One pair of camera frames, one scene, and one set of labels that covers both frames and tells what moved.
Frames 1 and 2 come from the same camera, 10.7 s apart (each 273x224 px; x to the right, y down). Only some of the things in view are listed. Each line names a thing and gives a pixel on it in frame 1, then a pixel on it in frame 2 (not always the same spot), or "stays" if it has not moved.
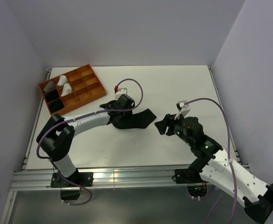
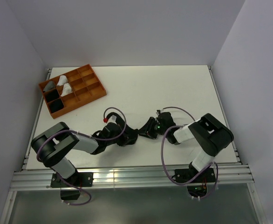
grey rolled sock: x=50 y=85 stays
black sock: x=138 y=120 → x=148 y=129
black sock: x=56 y=105 stays
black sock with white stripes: x=51 y=94 stays
